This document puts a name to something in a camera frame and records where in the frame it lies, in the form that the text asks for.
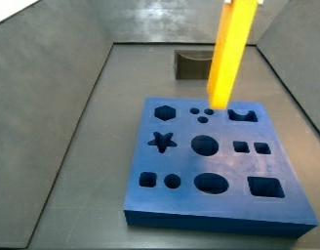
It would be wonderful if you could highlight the yellow double-square block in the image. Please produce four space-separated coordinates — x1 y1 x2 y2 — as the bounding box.
206 0 257 109

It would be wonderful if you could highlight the blue shape-sorting board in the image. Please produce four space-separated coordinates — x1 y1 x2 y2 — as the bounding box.
124 98 319 238

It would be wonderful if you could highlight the black curved stand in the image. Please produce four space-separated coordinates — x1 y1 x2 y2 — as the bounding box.
174 50 213 80

